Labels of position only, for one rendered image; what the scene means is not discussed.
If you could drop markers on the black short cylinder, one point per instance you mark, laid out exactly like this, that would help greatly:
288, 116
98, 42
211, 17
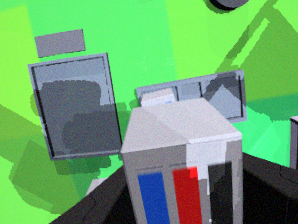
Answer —
228, 4

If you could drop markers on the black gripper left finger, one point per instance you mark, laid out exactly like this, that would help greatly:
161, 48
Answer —
109, 203

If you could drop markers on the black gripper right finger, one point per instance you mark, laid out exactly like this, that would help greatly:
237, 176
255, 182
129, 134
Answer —
270, 192

